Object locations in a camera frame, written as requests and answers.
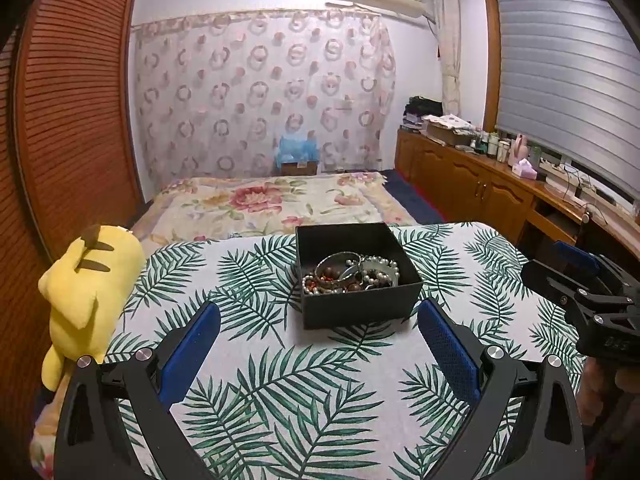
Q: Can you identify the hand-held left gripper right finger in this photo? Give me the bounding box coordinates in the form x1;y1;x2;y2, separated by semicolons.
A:
417;297;586;480

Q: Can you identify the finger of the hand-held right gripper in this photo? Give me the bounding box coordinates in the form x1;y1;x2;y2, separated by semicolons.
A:
552;240;623;286
520;258;593;313

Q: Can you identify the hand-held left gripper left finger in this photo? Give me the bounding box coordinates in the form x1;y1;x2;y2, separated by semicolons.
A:
52;301;222;480

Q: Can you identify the large pearl necklace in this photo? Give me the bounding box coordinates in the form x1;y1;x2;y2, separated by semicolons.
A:
362;257;401;288

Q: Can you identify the black jewelry box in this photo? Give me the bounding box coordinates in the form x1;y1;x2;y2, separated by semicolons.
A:
295;222;424;331

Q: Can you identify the pale jade bangle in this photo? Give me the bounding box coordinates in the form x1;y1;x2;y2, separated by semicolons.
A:
352;255;402;288

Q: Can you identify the silver bangle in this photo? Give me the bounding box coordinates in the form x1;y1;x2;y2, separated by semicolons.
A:
316;251;362;293

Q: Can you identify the person's right forearm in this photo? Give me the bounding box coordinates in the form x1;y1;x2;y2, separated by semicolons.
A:
587;360;640;480

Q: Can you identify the person's right hand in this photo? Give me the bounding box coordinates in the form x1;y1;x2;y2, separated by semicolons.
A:
580;357;623;428

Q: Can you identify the white power strip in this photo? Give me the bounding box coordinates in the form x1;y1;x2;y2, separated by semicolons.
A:
542;162;601;206

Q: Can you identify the pink tissue box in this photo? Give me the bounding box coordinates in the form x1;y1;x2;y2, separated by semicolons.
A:
510;159;538;181

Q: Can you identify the leaf print tablecloth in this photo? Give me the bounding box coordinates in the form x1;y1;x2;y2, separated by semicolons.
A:
100;221;588;480

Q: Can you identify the yellow plush toy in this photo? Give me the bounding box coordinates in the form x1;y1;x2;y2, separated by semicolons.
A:
39;224;147;392

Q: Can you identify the wooden cabinet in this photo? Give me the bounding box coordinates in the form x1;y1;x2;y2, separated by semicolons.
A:
395;127;640;281

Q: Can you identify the row of small bottles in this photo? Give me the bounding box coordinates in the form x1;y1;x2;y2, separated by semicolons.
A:
472;130;512;162

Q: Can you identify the floral bed blanket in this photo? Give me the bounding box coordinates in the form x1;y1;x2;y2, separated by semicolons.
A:
131;170;416;256

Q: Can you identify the dark blue rug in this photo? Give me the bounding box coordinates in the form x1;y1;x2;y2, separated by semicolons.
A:
382;170;451;226

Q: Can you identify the box with papers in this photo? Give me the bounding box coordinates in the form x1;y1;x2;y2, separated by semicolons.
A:
422;112;476;147

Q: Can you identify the grey window blind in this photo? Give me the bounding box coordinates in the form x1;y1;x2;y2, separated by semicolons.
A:
495;0;640;196

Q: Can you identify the small cardboard box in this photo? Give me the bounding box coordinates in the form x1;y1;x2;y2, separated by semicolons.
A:
280;159;319;177

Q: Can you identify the stack of dark clothes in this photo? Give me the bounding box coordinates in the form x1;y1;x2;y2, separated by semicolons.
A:
402;95;445;133

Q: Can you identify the wooden louvred wardrobe door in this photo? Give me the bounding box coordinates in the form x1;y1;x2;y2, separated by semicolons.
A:
0;30;66;411
12;0;146;266

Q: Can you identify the blue plastic bag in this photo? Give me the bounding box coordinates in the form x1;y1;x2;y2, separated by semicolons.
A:
275;131;321;163

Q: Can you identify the narrow cream curtain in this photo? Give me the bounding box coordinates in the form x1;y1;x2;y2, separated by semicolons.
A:
431;0;462;117

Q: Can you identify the black cable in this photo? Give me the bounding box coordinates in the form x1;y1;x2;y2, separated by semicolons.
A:
560;165;640;223

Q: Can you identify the brown bead bracelet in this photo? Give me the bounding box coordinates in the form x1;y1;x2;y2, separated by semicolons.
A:
320;267;363;295

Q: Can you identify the wooden window frame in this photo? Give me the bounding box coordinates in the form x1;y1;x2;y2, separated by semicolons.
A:
481;0;640;136

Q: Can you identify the ring pattern curtain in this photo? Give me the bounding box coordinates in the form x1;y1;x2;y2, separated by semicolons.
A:
131;7;396;181

